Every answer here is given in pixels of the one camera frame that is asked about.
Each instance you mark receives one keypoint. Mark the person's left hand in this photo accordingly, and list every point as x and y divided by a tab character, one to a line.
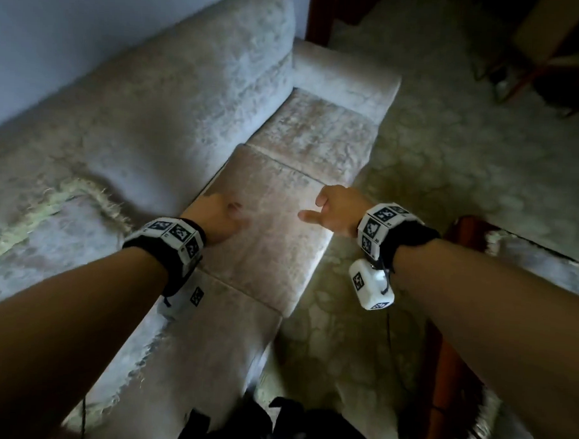
213	213

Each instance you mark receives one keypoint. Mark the person's right hand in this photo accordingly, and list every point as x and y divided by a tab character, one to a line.
345	210

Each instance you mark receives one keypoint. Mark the person's left fingers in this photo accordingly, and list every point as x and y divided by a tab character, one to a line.
237	218

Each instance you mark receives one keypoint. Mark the person's right thumb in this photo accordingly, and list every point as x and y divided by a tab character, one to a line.
312	216

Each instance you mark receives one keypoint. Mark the person's right forearm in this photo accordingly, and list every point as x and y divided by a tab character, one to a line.
505	322

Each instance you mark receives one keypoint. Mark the person's left forearm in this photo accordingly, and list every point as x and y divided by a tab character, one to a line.
59	341

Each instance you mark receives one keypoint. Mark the black wristband with marker tiles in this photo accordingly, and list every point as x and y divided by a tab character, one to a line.
390	226
176	240

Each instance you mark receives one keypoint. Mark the beige patterned sofa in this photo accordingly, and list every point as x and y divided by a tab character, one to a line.
179	102

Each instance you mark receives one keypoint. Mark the beige patterned carpet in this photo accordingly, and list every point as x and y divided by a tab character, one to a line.
465	138

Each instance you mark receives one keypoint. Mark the person's black clothing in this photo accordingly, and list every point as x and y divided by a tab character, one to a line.
299	428

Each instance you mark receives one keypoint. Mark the wooden chair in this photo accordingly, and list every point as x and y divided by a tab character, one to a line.
551	46

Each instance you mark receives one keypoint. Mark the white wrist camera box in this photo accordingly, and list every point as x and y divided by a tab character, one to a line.
369	285
187	301

